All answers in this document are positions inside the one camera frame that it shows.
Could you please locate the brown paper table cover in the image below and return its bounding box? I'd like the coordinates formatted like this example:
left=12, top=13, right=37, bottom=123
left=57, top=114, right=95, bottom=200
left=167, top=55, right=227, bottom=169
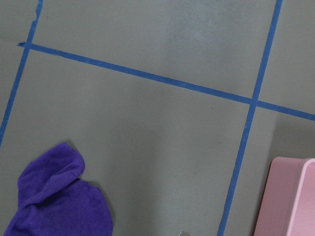
left=0, top=0, right=315, bottom=236

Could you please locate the purple cloth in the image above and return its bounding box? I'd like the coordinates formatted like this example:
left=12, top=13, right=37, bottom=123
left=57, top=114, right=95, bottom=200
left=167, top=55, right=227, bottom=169
left=4, top=143, right=113, bottom=236

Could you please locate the pink plastic bin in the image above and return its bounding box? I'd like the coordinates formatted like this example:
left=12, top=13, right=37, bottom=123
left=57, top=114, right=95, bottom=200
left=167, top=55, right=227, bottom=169
left=254, top=157, right=315, bottom=236

